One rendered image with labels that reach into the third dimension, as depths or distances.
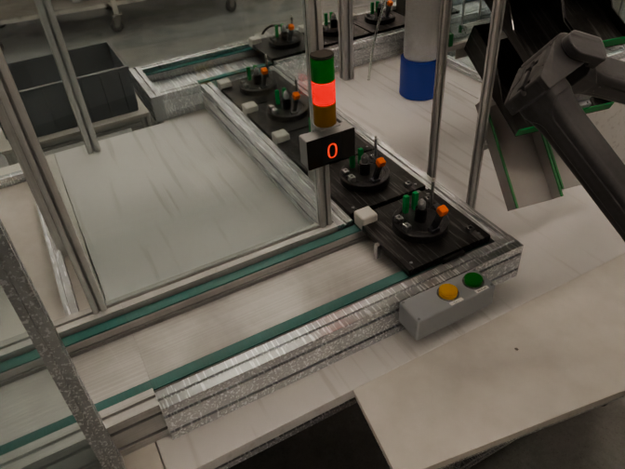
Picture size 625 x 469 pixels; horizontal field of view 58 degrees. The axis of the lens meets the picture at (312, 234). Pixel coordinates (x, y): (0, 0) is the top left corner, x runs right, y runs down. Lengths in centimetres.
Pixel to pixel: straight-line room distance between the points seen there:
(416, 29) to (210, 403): 152
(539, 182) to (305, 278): 64
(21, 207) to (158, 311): 80
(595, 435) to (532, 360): 104
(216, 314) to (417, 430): 50
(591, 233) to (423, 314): 63
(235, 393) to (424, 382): 39
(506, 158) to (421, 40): 81
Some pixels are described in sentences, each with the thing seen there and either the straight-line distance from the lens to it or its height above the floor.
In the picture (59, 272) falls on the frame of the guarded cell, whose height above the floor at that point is 88.
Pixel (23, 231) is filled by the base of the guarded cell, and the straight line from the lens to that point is 188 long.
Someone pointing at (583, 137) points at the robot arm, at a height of 144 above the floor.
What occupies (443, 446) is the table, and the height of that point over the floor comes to 86.
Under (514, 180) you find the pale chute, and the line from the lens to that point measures 151.
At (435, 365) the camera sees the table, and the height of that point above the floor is 86.
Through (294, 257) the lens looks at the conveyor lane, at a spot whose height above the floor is 94.
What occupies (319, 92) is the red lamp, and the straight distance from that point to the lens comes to 121.
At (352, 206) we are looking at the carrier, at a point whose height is 97.
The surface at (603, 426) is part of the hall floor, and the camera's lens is 236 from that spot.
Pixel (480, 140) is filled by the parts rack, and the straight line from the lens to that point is 147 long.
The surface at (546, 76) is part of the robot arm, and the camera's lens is 88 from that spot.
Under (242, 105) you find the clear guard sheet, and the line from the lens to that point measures 120.
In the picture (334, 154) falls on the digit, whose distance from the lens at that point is 128.
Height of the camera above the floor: 185
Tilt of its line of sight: 39 degrees down
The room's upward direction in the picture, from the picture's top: 4 degrees counter-clockwise
